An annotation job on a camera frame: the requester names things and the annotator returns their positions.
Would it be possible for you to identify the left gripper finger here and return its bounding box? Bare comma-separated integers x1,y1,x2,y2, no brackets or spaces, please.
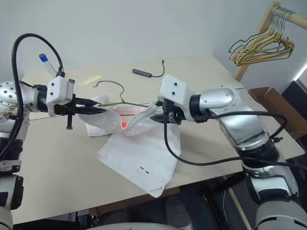
75,106,108,116
75,97,100,108

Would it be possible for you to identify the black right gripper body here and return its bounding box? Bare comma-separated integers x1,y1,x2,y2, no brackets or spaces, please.
162,99,190,125

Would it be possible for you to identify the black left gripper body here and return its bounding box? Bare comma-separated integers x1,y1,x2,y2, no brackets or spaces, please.
54,96,78,130

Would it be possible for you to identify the white cloth garment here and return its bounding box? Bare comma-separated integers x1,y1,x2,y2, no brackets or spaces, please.
76,95,182,198

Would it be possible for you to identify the pale yellow plastic strip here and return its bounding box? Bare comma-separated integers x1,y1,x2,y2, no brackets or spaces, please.
80,74,103,86

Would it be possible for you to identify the clear tube with blue cap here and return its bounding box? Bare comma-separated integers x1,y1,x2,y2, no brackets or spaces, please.
38,53,59,78

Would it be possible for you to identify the brown cardboard box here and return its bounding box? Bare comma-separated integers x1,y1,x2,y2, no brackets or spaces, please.
248,86,307,141

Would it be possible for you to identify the black cabinet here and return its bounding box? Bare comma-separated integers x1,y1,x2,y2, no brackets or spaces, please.
282,80,307,114

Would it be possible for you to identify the wooden clothes rack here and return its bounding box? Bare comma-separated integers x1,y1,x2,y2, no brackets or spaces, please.
234,1,307,82

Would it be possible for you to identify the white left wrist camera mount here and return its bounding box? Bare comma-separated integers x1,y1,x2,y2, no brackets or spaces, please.
46,76,75,117

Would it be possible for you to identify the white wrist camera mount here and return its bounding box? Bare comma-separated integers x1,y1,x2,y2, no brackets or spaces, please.
46,76,75,117
157,74,193,106

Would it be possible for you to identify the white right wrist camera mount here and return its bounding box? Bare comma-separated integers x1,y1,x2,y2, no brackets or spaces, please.
157,74,193,106

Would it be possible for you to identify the grey usb hub with cable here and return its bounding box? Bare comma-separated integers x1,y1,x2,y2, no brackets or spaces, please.
132,59,166,78

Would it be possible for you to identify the black right camera cable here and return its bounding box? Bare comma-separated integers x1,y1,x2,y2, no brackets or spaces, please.
163,119,307,171

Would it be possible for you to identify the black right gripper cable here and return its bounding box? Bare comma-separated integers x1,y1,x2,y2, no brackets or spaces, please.
193,110,289,142

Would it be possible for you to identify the bundle of wire hangers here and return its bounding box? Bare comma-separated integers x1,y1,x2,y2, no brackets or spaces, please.
234,2,295,67

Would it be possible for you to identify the gold wire hanger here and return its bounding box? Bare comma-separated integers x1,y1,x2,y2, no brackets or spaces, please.
231,3,295,63

